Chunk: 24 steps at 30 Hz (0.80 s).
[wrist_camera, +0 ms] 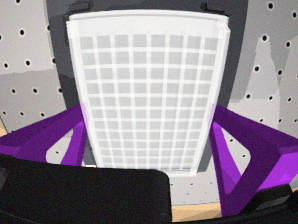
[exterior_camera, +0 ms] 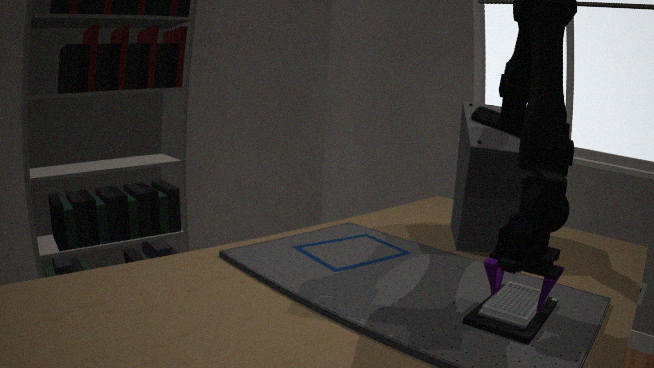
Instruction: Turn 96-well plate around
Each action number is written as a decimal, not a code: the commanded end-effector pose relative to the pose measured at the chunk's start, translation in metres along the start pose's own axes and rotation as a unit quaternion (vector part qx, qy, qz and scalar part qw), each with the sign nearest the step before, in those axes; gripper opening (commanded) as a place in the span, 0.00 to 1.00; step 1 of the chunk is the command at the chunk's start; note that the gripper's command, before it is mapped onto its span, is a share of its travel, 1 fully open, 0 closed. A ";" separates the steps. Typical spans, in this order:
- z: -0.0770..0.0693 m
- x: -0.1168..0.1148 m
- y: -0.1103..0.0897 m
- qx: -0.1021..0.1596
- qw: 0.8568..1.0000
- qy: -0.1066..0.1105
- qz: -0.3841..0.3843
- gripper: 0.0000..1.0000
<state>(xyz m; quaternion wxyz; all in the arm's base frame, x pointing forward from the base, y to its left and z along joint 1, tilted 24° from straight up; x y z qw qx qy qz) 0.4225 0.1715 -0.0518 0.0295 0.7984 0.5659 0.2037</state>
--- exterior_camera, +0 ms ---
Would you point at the blue tape outline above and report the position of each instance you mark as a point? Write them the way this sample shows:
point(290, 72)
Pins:
point(299, 248)

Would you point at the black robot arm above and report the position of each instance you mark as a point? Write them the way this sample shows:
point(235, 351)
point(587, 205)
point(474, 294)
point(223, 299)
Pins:
point(537, 60)

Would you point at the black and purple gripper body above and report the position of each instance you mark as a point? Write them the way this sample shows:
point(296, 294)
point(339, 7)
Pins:
point(542, 267)

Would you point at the white well plate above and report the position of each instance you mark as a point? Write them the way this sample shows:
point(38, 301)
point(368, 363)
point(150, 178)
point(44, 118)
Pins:
point(514, 304)

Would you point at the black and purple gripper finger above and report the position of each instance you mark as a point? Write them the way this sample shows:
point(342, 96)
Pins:
point(492, 268)
point(546, 287)

